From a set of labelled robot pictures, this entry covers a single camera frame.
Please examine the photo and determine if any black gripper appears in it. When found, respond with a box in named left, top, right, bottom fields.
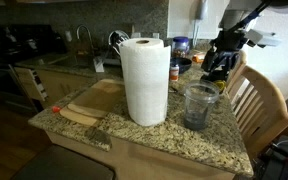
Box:
left=201, top=30, right=247, bottom=82

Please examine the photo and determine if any clear plastic blender cup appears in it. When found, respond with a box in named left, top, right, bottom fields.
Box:
left=184, top=80, right=219, bottom=131

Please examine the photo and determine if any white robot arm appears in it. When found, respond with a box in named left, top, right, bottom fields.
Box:
left=201, top=0, right=288, bottom=82

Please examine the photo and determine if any yellow black round object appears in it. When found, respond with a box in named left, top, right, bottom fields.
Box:
left=214, top=80, right=226, bottom=93

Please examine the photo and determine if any orange object on counter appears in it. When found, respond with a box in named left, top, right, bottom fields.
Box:
left=192, top=53, right=205, bottom=63

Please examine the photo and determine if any dark bowl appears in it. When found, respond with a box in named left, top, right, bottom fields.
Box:
left=170, top=57, right=192, bottom=74

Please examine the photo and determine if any blue lidded clear jar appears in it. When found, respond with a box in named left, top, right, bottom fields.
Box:
left=172, top=36, right=189, bottom=57

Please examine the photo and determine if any small white spice bottle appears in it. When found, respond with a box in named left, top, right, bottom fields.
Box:
left=169, top=64, right=179, bottom=81

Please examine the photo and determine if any wooden slatted chair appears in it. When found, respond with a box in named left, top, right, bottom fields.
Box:
left=226, top=51, right=288, bottom=159

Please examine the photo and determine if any white paper towel roll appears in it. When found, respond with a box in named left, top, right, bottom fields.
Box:
left=119, top=38, right=171, bottom=126

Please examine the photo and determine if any wooden cutting board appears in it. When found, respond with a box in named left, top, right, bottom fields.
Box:
left=60, top=79, right=125, bottom=126

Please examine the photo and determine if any chrome kitchen faucet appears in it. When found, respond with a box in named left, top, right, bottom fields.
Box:
left=76, top=25, right=94, bottom=56

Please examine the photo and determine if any small red object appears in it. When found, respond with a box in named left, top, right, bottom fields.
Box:
left=52, top=106, right=61, bottom=113

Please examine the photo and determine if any open cabinet drawer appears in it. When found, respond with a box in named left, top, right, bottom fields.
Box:
left=15, top=67, right=47, bottom=101

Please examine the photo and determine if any black stove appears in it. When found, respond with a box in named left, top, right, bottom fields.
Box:
left=0, top=24, right=67, bottom=114

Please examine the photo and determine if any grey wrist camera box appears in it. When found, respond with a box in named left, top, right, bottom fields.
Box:
left=245, top=29, right=281, bottom=47

